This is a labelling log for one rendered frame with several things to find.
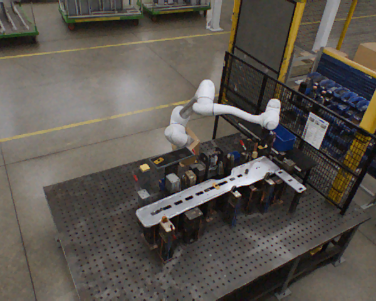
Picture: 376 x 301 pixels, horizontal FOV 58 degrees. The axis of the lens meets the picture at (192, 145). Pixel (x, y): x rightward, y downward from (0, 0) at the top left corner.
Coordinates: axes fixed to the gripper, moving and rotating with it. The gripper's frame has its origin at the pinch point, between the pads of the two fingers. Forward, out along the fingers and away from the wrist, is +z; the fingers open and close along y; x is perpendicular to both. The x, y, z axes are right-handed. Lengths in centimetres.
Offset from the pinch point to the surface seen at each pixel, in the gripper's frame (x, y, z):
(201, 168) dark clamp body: -51, -17, 21
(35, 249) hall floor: -182, -93, 130
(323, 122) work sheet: 54, 15, -14
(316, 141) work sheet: 54, 16, 7
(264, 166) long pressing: 8.1, 1.7, 28.5
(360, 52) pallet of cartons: 393, -145, 35
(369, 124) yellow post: 57, 51, -32
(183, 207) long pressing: -83, 7, 29
